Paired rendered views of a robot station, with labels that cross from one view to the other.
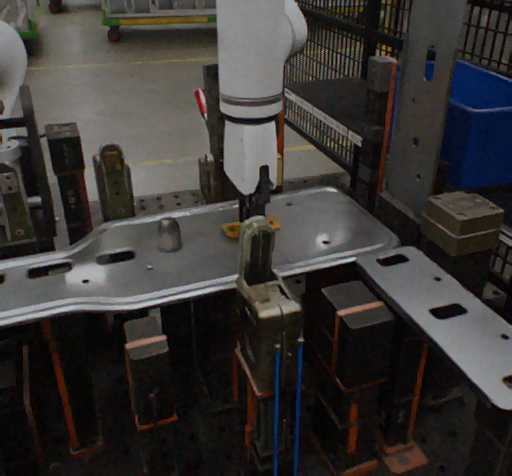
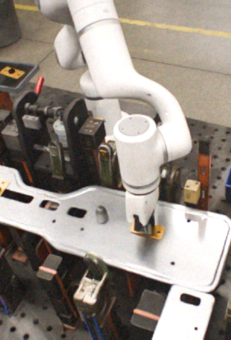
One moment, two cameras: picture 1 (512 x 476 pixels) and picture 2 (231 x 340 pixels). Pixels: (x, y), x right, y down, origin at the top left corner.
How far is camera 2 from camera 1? 0.72 m
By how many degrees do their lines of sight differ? 43
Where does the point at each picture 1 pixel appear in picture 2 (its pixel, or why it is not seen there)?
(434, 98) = not seen: outside the picture
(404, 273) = (184, 312)
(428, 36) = not seen: outside the picture
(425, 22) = not seen: outside the picture
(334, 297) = (143, 299)
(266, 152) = (136, 209)
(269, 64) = (135, 172)
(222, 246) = (123, 234)
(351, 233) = (194, 266)
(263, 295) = (84, 286)
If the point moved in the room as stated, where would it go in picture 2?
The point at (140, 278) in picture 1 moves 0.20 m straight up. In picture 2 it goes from (73, 233) to (55, 181)
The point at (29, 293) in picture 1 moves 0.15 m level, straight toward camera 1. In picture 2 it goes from (32, 215) to (7, 262)
